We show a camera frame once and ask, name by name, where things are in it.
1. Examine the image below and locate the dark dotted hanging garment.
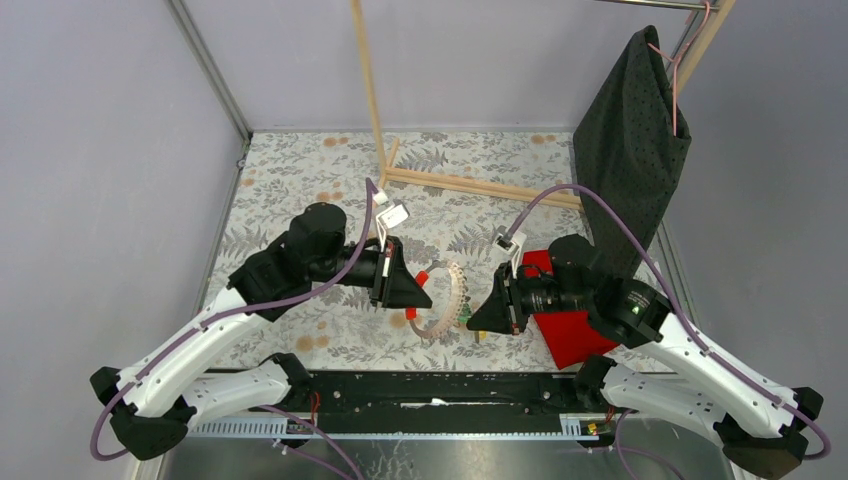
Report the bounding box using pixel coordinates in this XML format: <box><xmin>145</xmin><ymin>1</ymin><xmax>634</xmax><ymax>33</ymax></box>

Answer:
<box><xmin>572</xmin><ymin>25</ymin><xmax>692</xmax><ymax>248</ymax></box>

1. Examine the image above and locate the pink clothes hanger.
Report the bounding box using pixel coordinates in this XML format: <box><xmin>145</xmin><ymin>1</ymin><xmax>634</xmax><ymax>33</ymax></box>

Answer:
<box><xmin>648</xmin><ymin>0</ymin><xmax>712</xmax><ymax>137</ymax></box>

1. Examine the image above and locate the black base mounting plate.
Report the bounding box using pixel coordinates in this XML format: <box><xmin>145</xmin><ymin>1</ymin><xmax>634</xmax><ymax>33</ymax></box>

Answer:
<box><xmin>275</xmin><ymin>370</ymin><xmax>618</xmax><ymax>425</ymax></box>

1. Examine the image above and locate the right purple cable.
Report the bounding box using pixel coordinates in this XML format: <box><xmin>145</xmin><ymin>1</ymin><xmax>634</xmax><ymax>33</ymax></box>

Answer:
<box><xmin>506</xmin><ymin>184</ymin><xmax>833</xmax><ymax>462</ymax></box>

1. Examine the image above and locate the slotted cable duct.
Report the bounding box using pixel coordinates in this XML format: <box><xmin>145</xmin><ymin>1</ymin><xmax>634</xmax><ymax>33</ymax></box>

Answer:
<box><xmin>188</xmin><ymin>414</ymin><xmax>599</xmax><ymax>442</ymax></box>

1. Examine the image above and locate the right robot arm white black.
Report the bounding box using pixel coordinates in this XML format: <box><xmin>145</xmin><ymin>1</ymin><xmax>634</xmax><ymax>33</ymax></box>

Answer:
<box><xmin>467</xmin><ymin>232</ymin><xmax>823</xmax><ymax>479</ymax></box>

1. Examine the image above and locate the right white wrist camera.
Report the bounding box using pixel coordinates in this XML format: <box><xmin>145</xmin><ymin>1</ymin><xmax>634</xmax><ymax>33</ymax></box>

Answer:
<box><xmin>493</xmin><ymin>226</ymin><xmax>527</xmax><ymax>262</ymax></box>

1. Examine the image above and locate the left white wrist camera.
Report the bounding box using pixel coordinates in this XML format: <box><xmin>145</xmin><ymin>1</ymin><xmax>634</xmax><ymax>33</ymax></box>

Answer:
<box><xmin>374</xmin><ymin>190</ymin><xmax>410</xmax><ymax>244</ymax></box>

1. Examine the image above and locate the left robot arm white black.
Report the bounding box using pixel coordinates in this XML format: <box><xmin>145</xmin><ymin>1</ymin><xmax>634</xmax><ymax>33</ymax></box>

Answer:
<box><xmin>90</xmin><ymin>203</ymin><xmax>432</xmax><ymax>460</ymax></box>

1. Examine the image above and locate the large keyring with red handle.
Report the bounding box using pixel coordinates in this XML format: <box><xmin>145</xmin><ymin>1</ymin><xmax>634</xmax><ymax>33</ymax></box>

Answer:
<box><xmin>405</xmin><ymin>261</ymin><xmax>469</xmax><ymax>340</ymax></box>

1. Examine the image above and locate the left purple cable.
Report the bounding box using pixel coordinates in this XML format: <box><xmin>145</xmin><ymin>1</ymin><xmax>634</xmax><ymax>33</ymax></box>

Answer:
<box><xmin>89</xmin><ymin>177</ymin><xmax>389</xmax><ymax>462</ymax></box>

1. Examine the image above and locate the floral patterned table mat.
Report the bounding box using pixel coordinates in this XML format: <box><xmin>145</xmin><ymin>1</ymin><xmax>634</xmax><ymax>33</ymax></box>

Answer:
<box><xmin>208</xmin><ymin>132</ymin><xmax>573</xmax><ymax>372</ymax></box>

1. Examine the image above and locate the wooden clothes rack frame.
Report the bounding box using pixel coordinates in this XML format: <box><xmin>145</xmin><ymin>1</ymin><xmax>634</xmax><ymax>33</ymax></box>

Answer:
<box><xmin>349</xmin><ymin>0</ymin><xmax>738</xmax><ymax>219</ymax></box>

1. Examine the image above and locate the red cloth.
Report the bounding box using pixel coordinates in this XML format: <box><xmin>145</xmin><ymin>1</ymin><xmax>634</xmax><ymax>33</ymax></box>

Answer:
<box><xmin>519</xmin><ymin>250</ymin><xmax>618</xmax><ymax>369</ymax></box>

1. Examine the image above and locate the green key tag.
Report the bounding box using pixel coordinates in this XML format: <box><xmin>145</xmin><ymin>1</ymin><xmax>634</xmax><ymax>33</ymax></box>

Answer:
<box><xmin>457</xmin><ymin>303</ymin><xmax>473</xmax><ymax>326</ymax></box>

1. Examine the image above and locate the aluminium frame post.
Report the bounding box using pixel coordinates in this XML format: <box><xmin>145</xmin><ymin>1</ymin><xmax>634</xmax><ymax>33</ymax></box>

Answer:
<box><xmin>164</xmin><ymin>0</ymin><xmax>253</xmax><ymax>145</ymax></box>

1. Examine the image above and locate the purple cable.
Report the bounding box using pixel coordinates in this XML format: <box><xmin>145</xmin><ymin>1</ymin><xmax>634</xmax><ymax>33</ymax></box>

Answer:
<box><xmin>89</xmin><ymin>177</ymin><xmax>389</xmax><ymax>462</ymax></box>
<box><xmin>506</xmin><ymin>184</ymin><xmax>833</xmax><ymax>462</ymax></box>

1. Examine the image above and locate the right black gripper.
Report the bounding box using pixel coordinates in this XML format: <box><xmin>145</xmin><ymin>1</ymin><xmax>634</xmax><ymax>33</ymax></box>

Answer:
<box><xmin>466</xmin><ymin>260</ymin><xmax>591</xmax><ymax>335</ymax></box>

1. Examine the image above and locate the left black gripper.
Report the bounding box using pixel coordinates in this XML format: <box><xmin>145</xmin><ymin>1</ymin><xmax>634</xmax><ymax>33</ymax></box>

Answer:
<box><xmin>309</xmin><ymin>235</ymin><xmax>434</xmax><ymax>308</ymax></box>

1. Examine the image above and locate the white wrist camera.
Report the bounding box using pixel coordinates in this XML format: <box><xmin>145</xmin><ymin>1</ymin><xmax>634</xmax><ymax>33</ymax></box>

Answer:
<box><xmin>374</xmin><ymin>190</ymin><xmax>410</xmax><ymax>244</ymax></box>
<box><xmin>493</xmin><ymin>226</ymin><xmax>527</xmax><ymax>262</ymax></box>

